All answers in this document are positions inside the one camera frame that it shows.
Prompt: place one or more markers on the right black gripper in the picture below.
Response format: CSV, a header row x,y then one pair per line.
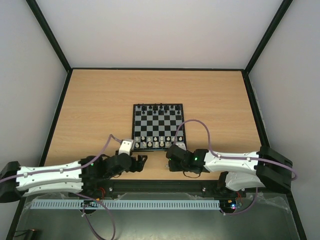
x,y
172,164

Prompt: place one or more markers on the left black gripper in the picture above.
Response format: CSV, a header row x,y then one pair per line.
x,y
140,163

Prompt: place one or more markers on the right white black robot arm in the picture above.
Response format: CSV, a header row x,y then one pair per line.
x,y
265,168

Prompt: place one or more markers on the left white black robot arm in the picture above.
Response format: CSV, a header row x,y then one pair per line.
x,y
82,176

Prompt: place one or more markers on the folding black white chessboard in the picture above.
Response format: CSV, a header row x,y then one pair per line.
x,y
161,126

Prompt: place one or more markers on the black king at e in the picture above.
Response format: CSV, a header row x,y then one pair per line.
x,y
155,107

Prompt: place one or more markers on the black bishop at c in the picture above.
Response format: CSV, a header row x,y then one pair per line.
x,y
166,107

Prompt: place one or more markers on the black rook at a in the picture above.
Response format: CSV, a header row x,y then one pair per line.
x,y
178,107

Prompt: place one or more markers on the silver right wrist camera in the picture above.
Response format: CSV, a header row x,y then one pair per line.
x,y
181,145

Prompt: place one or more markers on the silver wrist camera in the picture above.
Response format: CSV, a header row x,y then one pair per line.
x,y
126,147
181,145

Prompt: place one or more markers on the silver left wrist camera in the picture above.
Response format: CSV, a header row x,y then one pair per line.
x,y
126,147

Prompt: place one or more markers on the black aluminium mounting rail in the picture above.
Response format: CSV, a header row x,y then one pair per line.
x,y
203,188

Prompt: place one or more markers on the light blue slotted cable duct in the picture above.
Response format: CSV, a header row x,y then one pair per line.
x,y
77,204

